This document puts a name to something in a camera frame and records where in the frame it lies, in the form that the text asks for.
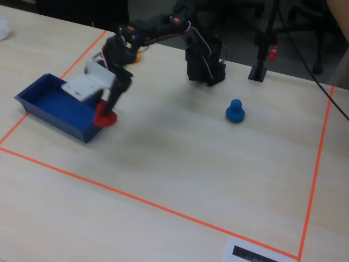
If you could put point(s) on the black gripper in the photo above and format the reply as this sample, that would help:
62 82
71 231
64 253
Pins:
121 77

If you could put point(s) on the white paper with black bar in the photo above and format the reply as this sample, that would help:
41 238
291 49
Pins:
253 252

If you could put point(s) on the blue plastic box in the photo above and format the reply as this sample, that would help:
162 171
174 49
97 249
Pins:
57 109

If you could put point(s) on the white crumpled object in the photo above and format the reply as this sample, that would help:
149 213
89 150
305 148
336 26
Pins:
3 28

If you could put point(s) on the person forearm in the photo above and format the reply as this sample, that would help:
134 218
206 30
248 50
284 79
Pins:
340 19

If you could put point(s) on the blue rubber duck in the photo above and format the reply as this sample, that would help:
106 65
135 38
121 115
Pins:
235 112

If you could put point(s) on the red clamp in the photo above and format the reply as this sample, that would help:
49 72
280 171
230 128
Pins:
273 52

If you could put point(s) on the red rubber duck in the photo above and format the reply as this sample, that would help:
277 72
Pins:
105 118

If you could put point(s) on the black camera stand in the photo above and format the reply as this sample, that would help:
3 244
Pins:
263 52

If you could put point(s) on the yellow rubber duck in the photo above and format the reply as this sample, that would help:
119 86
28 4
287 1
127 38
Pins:
137 56

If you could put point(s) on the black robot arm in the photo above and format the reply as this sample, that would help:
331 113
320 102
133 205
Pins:
203 60

